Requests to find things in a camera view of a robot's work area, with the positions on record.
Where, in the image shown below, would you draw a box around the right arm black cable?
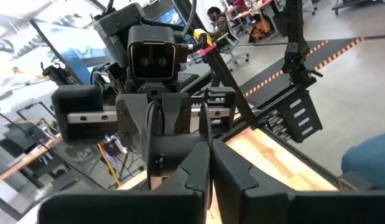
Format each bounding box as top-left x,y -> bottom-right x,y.
179,0 -> 201,52

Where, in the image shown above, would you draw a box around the wooden table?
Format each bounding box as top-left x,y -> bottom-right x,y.
0,133 -> 63,187

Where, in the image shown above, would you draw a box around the black ramp orange stripes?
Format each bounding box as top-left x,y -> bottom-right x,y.
238,36 -> 367,108

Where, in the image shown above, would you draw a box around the blue computer monitor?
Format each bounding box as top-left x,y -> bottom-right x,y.
153,6 -> 187,27

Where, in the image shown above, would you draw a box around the red cable clip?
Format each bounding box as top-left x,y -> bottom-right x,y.
198,42 -> 218,57

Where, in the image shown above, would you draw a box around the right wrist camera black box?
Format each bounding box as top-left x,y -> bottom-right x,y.
127,24 -> 178,82

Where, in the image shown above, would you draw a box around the yellow cable tag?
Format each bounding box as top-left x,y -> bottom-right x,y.
193,28 -> 213,47

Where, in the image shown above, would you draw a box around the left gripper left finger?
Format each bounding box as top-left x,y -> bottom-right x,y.
38,141 -> 211,224

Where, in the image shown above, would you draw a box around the black box white slots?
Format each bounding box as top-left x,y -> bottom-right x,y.
263,90 -> 323,144

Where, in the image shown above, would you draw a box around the orange black tool case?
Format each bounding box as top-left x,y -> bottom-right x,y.
248,17 -> 276,44

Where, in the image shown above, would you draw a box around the grey office chair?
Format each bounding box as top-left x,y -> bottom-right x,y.
222,30 -> 251,72

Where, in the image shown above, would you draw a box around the yellow cable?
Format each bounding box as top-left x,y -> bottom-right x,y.
97,141 -> 122,187

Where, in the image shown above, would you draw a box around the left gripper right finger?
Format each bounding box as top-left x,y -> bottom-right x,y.
211,139 -> 385,224

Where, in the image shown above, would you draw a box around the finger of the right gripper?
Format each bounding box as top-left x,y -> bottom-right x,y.
116,92 -> 150,149
162,91 -> 193,136

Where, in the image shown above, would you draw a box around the person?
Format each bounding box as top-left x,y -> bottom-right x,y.
206,6 -> 231,43

